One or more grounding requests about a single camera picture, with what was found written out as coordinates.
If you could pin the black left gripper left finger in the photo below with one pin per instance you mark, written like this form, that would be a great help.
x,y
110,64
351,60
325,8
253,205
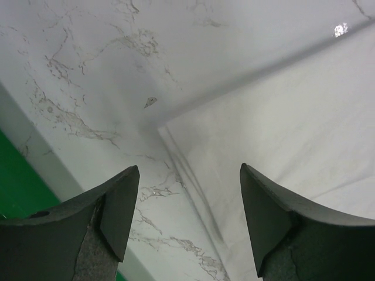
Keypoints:
x,y
83,238

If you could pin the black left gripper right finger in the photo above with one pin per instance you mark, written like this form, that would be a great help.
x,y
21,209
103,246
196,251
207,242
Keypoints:
x,y
294,238

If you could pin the white t shirt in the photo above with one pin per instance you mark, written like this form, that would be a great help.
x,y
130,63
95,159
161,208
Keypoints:
x,y
308,127

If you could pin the green plastic basket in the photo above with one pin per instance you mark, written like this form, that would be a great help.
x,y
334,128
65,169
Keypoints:
x,y
23,192

